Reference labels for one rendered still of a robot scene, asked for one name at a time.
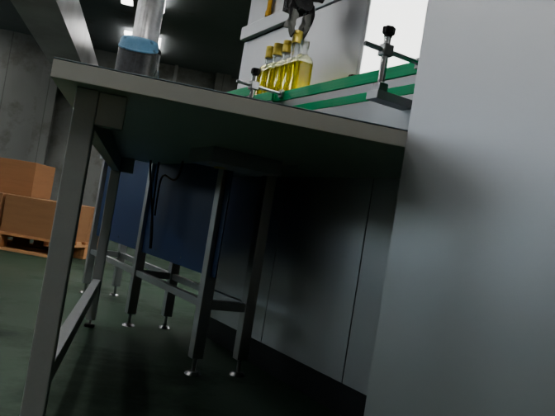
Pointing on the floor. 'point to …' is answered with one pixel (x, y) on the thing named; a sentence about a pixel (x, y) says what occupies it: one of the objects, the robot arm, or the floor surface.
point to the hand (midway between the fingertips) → (297, 35)
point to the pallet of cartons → (33, 210)
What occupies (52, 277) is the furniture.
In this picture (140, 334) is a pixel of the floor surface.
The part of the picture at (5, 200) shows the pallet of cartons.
